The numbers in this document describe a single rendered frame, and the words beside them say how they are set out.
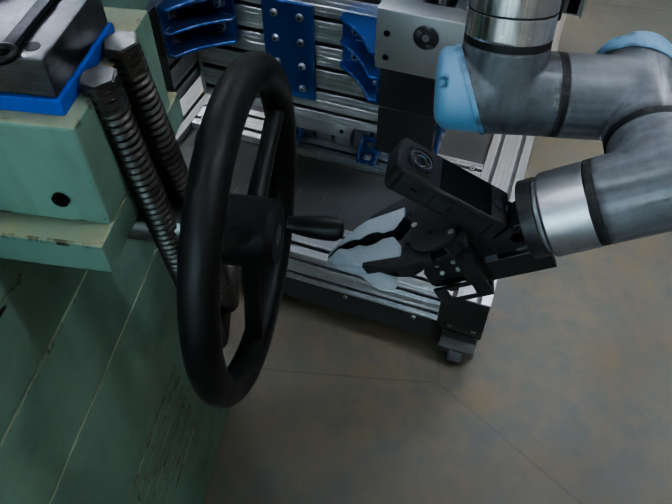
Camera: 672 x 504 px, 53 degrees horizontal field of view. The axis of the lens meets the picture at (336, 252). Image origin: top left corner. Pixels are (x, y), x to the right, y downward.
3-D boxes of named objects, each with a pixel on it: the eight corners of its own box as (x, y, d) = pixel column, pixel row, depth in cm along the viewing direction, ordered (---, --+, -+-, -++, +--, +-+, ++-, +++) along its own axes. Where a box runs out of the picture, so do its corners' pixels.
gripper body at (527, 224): (436, 308, 65) (561, 283, 59) (397, 255, 60) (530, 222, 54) (440, 248, 70) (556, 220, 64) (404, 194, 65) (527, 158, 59)
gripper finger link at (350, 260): (347, 309, 69) (429, 292, 65) (317, 276, 65) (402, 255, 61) (351, 285, 71) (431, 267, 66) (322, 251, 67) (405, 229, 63)
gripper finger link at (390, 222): (351, 286, 71) (431, 267, 66) (322, 251, 67) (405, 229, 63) (355, 263, 73) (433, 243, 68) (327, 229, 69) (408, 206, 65)
